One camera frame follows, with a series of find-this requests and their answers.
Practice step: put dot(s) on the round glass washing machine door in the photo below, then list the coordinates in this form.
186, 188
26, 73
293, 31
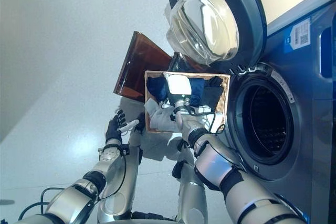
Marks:
210, 24

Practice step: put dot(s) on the silver robot torso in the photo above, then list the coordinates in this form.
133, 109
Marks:
147, 218

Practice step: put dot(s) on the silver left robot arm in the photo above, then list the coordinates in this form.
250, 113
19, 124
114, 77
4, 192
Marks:
110, 155

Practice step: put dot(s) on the rectangular wicker laundry basket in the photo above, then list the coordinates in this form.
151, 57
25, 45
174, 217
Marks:
224, 103

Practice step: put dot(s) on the grey stacked washing machine tower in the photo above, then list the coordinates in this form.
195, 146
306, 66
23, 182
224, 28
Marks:
302, 129

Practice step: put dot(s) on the navy blue garment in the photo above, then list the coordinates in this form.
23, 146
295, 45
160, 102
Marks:
155, 89

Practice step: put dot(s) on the black garment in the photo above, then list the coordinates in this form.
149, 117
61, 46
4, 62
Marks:
212, 95

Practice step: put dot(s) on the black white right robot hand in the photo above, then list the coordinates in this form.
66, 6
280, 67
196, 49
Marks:
178, 85

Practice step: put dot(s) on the white garment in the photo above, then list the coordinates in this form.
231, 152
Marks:
162, 119

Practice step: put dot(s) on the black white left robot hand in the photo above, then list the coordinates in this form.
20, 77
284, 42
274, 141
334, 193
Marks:
114, 132

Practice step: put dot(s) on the blue white label sticker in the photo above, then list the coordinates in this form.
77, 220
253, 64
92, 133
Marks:
302, 33

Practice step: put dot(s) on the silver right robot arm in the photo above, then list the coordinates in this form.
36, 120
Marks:
215, 163

